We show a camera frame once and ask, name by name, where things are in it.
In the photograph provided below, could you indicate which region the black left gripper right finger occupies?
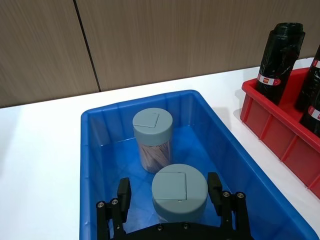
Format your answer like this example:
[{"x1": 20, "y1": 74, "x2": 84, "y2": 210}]
[{"x1": 207, "y1": 171, "x2": 252, "y2": 237}]

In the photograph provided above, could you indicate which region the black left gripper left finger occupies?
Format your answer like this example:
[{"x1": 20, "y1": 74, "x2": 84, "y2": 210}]
[{"x1": 96, "y1": 177, "x2": 132, "y2": 240}]

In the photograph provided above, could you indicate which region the red plastic bin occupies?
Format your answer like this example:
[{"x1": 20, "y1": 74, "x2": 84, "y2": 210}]
[{"x1": 240, "y1": 66, "x2": 320, "y2": 200}]

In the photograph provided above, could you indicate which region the blue plastic bin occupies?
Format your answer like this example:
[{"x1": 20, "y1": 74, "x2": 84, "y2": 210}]
[{"x1": 79, "y1": 89, "x2": 320, "y2": 240}]

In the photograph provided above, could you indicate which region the clear jar with grey lid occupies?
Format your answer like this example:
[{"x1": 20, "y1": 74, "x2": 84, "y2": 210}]
[
  {"x1": 151, "y1": 163, "x2": 209, "y2": 223},
  {"x1": 131, "y1": 107, "x2": 174, "y2": 174}
]

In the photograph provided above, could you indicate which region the black garbage bag roll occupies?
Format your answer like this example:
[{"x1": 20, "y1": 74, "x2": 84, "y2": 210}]
[
  {"x1": 294, "y1": 44, "x2": 320, "y2": 112},
  {"x1": 256, "y1": 22, "x2": 306, "y2": 106},
  {"x1": 299, "y1": 98, "x2": 320, "y2": 138}
]

